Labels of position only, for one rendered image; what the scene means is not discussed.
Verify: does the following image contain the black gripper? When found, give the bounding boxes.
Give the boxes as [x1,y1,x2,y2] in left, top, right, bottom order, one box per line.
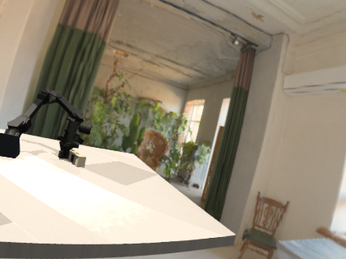
[57,128,79,157]

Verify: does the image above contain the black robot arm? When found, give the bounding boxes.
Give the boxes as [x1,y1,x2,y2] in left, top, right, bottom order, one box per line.
[5,88,93,138]

